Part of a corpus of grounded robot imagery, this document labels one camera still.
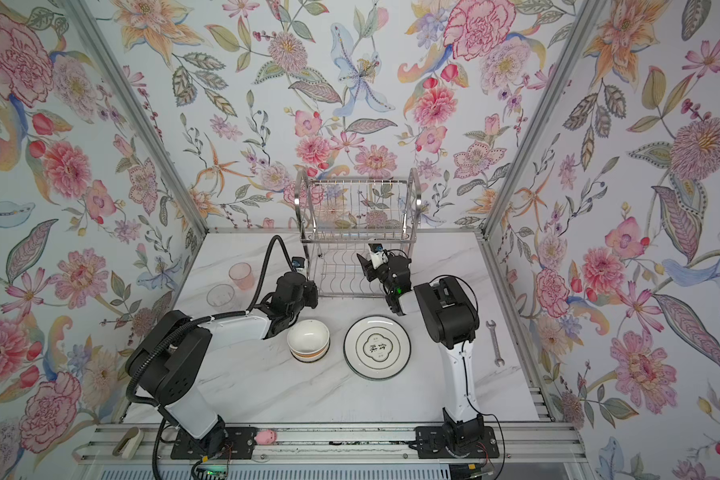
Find orange white bowl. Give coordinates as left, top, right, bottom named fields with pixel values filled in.
left=287, top=319, right=330, bottom=363

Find pink rimmed glass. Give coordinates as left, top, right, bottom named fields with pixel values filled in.
left=228, top=262, right=256, bottom=291

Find clear faceted glass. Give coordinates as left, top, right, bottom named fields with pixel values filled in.
left=206, top=283, right=238, bottom=313

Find white plate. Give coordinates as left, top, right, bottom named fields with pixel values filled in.
left=343, top=315, right=412, bottom=381

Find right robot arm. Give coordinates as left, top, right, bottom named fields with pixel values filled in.
left=356, top=250, right=485, bottom=454

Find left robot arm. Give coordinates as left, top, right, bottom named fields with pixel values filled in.
left=126, top=271, right=318, bottom=458

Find two-tier metal dish rack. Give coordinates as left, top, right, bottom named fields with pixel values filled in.
left=294, top=169, right=422, bottom=298

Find metal wrench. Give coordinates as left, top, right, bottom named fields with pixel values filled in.
left=486, top=320, right=506, bottom=368

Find pink small toy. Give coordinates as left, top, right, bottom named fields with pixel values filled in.
left=254, top=429, right=277, bottom=445

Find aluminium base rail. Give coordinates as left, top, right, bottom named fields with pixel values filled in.
left=72, top=422, right=594, bottom=479

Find black corrugated cable hose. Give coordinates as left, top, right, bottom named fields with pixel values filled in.
left=124, top=234, right=295, bottom=480

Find beige object on rail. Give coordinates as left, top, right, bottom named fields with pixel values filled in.
left=111, top=427, right=144, bottom=460

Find aluminium corner frame post right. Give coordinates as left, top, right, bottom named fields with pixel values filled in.
left=481, top=1, right=603, bottom=241

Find aluminium corner frame post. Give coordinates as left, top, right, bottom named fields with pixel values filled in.
left=60, top=0, right=209, bottom=241
left=481, top=1, right=603, bottom=241

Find aluminium corner frame post left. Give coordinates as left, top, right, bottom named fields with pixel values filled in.
left=60, top=0, right=209, bottom=241

